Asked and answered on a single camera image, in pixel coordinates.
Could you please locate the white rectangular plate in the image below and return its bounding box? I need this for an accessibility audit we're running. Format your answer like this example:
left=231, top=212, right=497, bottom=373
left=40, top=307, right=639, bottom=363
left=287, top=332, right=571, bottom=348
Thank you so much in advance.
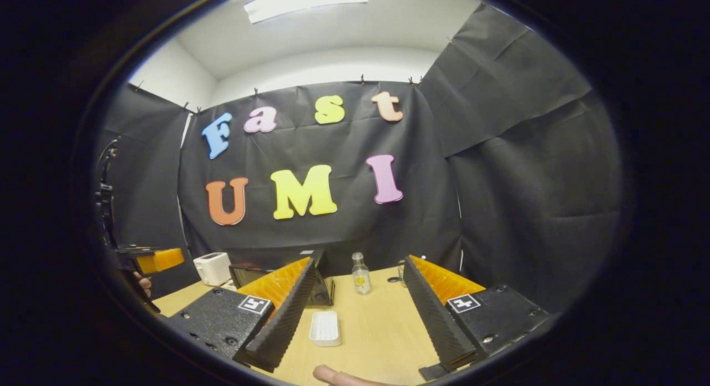
left=309, top=311, right=342, bottom=347

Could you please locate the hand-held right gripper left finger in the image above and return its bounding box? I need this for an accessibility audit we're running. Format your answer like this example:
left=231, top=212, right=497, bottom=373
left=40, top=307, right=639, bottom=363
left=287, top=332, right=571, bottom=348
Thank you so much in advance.
left=166, top=257, right=318, bottom=373

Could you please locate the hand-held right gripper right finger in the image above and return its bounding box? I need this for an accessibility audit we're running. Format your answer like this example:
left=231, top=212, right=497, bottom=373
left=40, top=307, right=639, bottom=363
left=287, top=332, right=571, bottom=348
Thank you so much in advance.
left=403, top=255, right=551, bottom=381

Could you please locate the ceiling light panel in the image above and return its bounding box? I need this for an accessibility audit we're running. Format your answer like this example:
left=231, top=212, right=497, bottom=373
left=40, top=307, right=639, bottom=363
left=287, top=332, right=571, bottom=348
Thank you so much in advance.
left=243, top=0, right=370, bottom=24

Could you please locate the white toaster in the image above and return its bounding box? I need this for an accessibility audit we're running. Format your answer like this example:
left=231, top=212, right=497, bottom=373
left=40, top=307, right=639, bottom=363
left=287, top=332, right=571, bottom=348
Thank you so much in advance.
left=193, top=252, right=232, bottom=287

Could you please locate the black electric oven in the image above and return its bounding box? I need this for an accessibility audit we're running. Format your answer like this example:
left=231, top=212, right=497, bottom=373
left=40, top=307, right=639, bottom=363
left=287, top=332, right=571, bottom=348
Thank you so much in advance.
left=229, top=248, right=336, bottom=307

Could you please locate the clear bottle with flower label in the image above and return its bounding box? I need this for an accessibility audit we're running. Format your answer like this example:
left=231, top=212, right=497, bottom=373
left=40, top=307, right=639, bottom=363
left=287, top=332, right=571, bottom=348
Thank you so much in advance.
left=352, top=252, right=372, bottom=295

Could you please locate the black backdrop cloth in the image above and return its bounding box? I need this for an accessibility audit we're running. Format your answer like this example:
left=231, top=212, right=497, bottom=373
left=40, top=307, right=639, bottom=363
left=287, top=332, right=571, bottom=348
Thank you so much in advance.
left=92, top=2, right=625, bottom=314

